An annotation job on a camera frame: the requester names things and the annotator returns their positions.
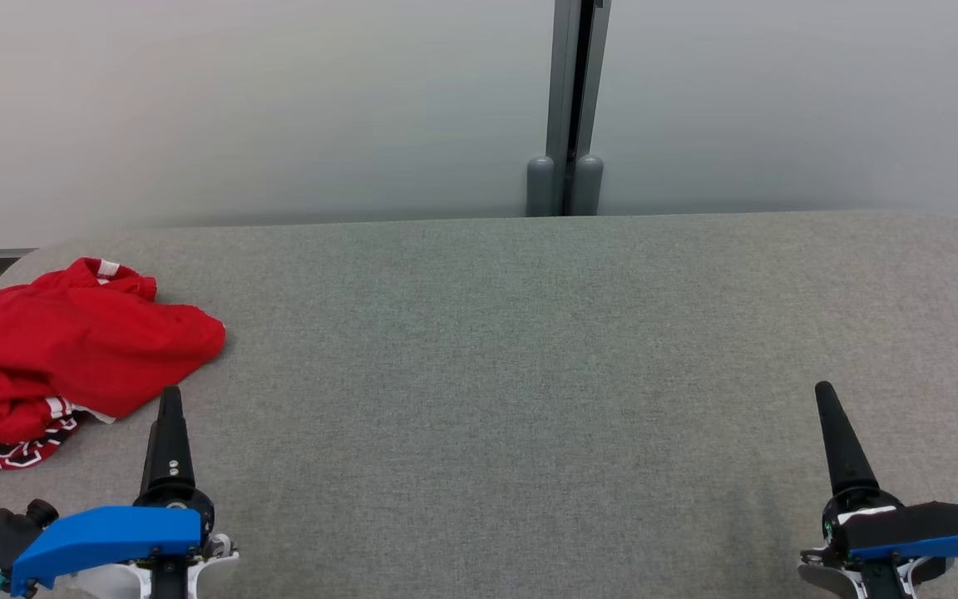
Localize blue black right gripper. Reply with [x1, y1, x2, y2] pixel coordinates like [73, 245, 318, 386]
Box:
[814, 381, 958, 563]

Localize red and white t-shirt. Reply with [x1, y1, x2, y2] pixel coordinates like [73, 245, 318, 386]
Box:
[0, 398, 114, 471]

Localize red shorts with white stripe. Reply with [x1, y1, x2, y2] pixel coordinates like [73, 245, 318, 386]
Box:
[0, 258, 226, 446]

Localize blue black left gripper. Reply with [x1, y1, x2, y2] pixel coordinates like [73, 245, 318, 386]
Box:
[10, 387, 215, 597]

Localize grey partition post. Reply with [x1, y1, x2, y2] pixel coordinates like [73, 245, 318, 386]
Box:
[526, 0, 613, 217]

